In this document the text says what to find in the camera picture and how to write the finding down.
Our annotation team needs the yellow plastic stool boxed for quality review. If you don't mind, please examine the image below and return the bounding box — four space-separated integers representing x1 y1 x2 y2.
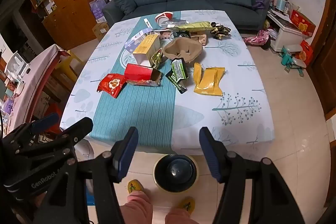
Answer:
56 49 86 78

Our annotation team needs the yellow right slipper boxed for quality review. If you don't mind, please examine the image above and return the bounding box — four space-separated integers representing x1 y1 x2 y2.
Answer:
180 196 196 212

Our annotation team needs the yellow-green snack bag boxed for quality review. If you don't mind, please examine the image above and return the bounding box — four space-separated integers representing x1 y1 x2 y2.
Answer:
172 22 213 32

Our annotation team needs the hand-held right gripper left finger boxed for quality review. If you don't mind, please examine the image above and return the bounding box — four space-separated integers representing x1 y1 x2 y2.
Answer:
47 126 139 224

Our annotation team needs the yellow slipper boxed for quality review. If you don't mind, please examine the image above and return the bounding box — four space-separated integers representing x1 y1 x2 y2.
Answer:
127 179 144 193
180 196 196 212

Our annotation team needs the tree print tablecloth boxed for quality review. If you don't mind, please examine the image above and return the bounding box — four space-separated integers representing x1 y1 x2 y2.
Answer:
60 10 275 156

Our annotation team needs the small green wrapper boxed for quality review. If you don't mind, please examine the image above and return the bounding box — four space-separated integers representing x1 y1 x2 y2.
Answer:
151 48 164 69

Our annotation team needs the black bin with cream rim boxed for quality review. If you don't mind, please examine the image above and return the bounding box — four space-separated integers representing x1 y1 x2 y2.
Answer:
153 154 200 193

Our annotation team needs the large red gift box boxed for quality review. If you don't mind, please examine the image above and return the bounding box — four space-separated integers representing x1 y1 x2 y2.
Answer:
289 9 316 36

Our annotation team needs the teal toy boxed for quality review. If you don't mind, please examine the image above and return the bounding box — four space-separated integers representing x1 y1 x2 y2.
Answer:
279 45 306 78

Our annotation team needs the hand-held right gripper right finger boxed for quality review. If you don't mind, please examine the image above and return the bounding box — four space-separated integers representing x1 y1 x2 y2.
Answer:
199 127 306 224

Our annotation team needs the red and white paper cup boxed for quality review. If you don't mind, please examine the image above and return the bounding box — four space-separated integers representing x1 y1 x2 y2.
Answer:
155 11 174 26

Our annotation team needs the green and black wrapper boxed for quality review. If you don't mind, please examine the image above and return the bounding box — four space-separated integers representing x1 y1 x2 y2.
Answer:
165 57 189 94

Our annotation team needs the person's leg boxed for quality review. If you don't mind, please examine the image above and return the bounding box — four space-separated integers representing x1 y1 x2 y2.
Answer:
119 190 153 224
164 208 196 224

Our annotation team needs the blue roll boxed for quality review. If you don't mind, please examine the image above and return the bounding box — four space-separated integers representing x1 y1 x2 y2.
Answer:
276 0 289 12

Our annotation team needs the person's left leg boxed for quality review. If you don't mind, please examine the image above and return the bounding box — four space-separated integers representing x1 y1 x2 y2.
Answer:
119 190 153 224

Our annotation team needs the purple shopping bag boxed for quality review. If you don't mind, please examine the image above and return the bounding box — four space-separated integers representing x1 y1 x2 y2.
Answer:
89 0 107 22

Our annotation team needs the red bucket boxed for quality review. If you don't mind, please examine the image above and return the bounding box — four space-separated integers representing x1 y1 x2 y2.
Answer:
42 102 63 116

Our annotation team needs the pink floral cloth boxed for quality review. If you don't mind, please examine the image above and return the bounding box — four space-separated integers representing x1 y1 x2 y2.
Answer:
241 29 271 49

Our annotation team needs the side table with pink cloth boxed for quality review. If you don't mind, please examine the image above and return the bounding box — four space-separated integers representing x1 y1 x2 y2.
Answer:
5 44 71 135

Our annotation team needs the wide yellow snack packet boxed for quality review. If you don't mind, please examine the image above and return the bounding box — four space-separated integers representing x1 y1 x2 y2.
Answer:
194 67 226 97

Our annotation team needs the red snack packet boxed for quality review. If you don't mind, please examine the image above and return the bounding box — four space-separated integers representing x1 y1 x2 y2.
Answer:
97 73 127 99

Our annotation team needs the box with face photo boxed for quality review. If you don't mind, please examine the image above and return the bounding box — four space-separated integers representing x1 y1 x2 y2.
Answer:
154 29 175 39

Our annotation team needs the yellow carton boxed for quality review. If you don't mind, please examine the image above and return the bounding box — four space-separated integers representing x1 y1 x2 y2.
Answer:
133 35 161 67

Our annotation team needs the narrow yellow snack packet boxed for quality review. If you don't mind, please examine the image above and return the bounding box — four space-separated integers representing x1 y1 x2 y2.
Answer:
193 63 205 83

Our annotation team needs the white appliance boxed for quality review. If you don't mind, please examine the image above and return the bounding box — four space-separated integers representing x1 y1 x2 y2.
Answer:
4 51 28 80

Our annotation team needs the small red gift box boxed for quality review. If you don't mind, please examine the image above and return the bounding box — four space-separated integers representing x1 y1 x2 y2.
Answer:
299 40 314 63

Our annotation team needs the person's right leg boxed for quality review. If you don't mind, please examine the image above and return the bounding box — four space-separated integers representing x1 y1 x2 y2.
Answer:
164 208 196 224

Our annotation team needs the brown pulp cup carrier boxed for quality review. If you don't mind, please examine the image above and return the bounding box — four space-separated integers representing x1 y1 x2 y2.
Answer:
163 38 204 60

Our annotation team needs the brown paper bag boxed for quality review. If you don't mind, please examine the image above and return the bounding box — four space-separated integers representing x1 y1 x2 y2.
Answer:
189 32 208 46

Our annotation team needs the white and purple carton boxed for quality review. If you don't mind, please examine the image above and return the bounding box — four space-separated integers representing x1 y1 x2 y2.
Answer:
125 29 153 53

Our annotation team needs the black and gold wrapper bundle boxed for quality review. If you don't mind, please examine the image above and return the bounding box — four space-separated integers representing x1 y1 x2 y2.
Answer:
210 22 231 39

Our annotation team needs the cardboard box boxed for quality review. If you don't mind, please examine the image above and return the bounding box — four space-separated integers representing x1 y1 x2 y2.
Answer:
92 22 110 41

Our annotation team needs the yellow left slipper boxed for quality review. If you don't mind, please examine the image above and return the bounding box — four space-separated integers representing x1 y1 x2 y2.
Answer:
127 179 144 193

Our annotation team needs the wooden cabinet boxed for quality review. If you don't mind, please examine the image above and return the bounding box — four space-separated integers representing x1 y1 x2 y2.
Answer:
28 0 97 50

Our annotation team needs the red carton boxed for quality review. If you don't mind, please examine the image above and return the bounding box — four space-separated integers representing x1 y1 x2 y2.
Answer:
124 64 163 87

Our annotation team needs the white low cabinet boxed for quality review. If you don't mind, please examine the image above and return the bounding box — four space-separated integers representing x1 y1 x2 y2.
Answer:
266 10 306 53

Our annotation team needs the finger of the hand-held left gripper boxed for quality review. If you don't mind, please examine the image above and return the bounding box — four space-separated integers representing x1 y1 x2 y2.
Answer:
3 113 59 143
16 117 93 155

